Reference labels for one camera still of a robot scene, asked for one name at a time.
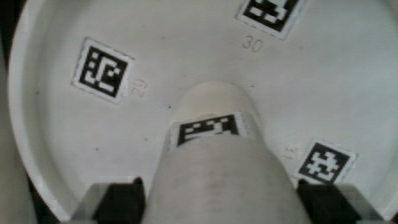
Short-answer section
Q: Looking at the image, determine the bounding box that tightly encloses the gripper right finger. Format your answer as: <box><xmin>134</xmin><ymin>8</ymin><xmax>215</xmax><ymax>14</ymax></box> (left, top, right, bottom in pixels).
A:
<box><xmin>297</xmin><ymin>179</ymin><xmax>381</xmax><ymax>224</ymax></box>

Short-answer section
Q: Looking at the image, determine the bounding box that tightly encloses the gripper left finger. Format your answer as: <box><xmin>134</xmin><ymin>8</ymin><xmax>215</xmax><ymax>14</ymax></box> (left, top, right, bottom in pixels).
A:
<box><xmin>70</xmin><ymin>177</ymin><xmax>146</xmax><ymax>224</ymax></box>

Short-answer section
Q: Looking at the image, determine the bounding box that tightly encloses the white cylindrical table leg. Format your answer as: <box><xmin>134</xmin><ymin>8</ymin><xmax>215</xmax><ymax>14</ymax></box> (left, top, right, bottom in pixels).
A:
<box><xmin>141</xmin><ymin>111</ymin><xmax>313</xmax><ymax>224</ymax></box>

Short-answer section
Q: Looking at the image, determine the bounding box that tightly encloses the white round table top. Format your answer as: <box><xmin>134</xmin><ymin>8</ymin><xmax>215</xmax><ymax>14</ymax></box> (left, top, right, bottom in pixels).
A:
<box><xmin>7</xmin><ymin>0</ymin><xmax>398</xmax><ymax>224</ymax></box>

